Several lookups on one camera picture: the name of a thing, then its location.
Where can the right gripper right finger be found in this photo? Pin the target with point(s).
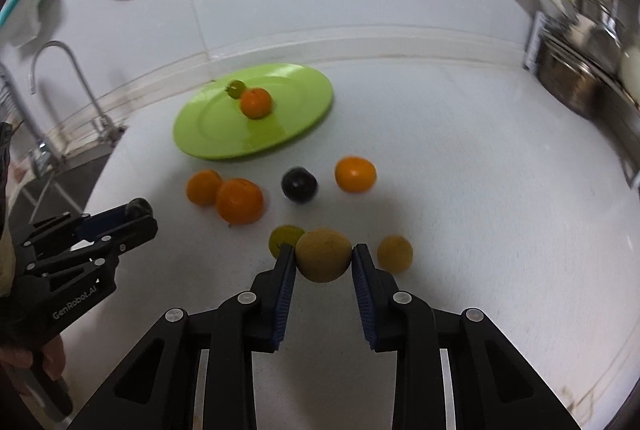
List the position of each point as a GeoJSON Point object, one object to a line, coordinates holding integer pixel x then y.
{"type": "Point", "coordinates": [396, 321]}

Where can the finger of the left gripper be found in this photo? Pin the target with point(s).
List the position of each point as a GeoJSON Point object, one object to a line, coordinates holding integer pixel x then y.
{"type": "Point", "coordinates": [134, 218]}
{"type": "Point", "coordinates": [117, 235]}

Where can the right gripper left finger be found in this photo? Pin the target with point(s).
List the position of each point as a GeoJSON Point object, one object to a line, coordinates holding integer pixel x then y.
{"type": "Point", "coordinates": [253, 321]}

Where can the tan longan fruit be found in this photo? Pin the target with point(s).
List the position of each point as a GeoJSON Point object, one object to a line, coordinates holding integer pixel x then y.
{"type": "Point", "coordinates": [395, 254]}
{"type": "Point", "coordinates": [323, 254]}

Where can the green tomato fruit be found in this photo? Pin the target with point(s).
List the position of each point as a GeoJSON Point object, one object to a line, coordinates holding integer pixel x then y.
{"type": "Point", "coordinates": [284, 235]}

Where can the orange tangerine with stem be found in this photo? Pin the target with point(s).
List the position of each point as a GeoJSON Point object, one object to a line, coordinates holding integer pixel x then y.
{"type": "Point", "coordinates": [240, 202]}

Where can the dark plum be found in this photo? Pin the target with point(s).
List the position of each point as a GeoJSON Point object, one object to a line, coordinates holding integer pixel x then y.
{"type": "Point", "coordinates": [299, 185]}

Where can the small orange tangerine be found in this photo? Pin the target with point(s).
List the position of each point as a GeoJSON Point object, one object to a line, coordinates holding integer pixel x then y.
{"type": "Point", "coordinates": [355, 175]}

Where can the green round fruit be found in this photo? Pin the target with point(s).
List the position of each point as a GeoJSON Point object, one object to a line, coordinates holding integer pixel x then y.
{"type": "Point", "coordinates": [235, 89]}

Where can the large orange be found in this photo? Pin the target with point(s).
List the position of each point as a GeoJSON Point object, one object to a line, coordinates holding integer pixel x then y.
{"type": "Point", "coordinates": [256, 103]}

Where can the person left hand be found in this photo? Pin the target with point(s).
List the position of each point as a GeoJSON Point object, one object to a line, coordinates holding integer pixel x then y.
{"type": "Point", "coordinates": [54, 362]}

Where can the curved steel faucet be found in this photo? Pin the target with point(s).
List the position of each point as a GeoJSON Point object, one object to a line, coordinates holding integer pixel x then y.
{"type": "Point", "coordinates": [66, 91]}

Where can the green plastic plate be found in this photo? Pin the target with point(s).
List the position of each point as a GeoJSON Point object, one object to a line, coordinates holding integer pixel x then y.
{"type": "Point", "coordinates": [211, 125]}

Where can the steel pot on rack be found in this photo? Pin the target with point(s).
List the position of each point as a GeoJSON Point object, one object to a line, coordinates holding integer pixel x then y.
{"type": "Point", "coordinates": [569, 79]}

